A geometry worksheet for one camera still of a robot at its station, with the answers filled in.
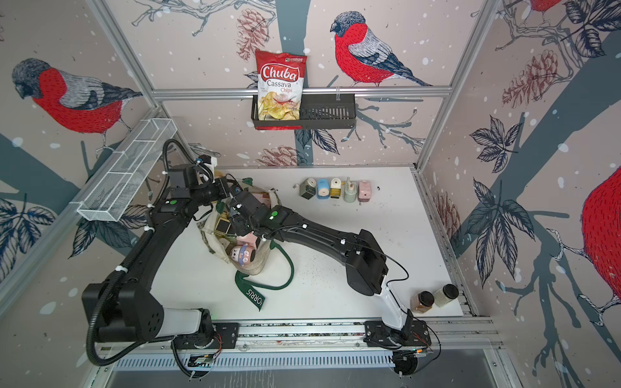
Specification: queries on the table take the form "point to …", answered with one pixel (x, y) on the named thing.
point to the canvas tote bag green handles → (272, 267)
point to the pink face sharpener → (242, 255)
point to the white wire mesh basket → (106, 194)
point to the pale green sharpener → (350, 194)
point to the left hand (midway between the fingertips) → (239, 176)
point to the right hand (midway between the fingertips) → (239, 217)
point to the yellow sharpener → (335, 190)
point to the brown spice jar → (422, 302)
